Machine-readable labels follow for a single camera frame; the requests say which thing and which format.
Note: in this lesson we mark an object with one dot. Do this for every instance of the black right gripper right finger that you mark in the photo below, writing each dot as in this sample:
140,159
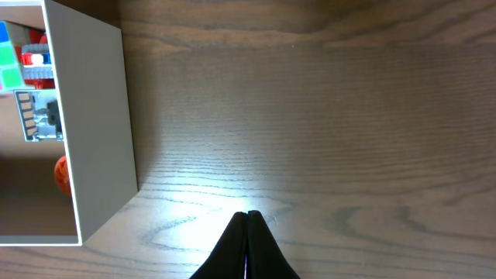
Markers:
264,257

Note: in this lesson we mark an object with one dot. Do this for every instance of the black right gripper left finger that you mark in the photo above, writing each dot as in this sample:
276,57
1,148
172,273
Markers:
227,259

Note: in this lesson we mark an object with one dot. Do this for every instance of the orange round cap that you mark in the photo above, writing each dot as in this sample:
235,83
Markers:
61,176

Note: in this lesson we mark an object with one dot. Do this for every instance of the red toy car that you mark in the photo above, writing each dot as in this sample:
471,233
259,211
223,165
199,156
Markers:
37,104

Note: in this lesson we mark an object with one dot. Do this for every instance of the white cardboard box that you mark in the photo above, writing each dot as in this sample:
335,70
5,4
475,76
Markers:
90,78

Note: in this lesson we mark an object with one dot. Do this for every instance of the colourful puzzle cube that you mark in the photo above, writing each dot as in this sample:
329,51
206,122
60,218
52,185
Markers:
13,37

